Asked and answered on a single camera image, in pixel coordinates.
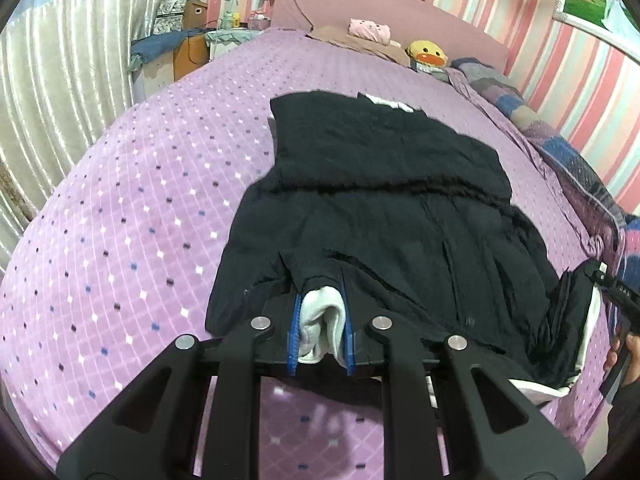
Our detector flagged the brown cardboard box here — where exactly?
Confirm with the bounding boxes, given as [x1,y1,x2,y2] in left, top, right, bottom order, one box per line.
[182,0,207,29]

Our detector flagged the purple diamond-pattern bed sheet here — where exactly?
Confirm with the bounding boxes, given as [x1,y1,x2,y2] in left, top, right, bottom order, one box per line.
[1,29,585,466]

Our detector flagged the framed wedding picture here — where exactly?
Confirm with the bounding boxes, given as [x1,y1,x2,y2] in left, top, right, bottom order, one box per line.
[553,0,640,62]

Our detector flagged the tan pillow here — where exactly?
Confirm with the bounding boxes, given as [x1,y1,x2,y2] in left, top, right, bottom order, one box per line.
[308,26,410,67]

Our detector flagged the blue and cream curtain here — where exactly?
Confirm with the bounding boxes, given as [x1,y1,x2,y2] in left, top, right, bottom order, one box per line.
[1,0,163,264]

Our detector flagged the yellow duck plush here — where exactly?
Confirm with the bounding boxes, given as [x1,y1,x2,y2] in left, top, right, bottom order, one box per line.
[406,40,448,67]

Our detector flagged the patterned storage drawers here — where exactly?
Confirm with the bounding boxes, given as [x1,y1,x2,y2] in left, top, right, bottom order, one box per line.
[152,0,186,35]

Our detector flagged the patchwork quilt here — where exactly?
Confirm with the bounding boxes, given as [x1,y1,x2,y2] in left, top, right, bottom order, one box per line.
[451,58,639,288]

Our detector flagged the black padded jacket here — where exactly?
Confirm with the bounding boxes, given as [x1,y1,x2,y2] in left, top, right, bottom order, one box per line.
[205,91,600,403]

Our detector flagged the pink headboard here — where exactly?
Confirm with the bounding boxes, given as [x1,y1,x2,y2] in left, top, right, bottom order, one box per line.
[271,0,509,73]

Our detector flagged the right hand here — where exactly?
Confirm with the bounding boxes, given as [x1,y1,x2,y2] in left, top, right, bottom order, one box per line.
[604,332,640,386]

